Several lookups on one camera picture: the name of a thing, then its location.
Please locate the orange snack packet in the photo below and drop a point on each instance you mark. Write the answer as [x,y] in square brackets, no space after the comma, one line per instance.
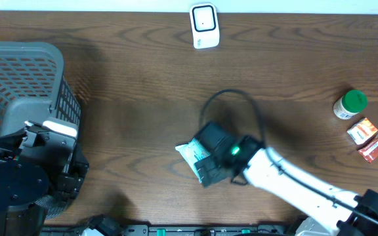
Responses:
[362,131]

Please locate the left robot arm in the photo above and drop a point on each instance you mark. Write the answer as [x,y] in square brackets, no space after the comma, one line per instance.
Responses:
[42,169]

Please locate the grey plastic basket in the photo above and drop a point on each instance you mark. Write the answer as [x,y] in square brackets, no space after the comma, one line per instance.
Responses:
[36,99]

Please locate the green lid jar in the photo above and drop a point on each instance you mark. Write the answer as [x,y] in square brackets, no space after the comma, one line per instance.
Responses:
[350,104]

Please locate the white teal wipes pack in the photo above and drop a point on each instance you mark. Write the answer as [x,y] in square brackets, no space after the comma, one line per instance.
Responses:
[192,152]

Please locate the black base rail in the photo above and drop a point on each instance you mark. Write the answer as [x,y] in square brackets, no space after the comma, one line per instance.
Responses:
[104,225]

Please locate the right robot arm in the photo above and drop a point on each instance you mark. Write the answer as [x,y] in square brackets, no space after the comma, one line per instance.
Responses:
[338,211]

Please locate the white barcode scanner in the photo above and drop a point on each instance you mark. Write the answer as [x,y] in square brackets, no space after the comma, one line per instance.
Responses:
[205,26]

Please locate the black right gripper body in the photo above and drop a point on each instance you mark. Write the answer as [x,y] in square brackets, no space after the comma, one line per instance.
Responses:
[211,168]

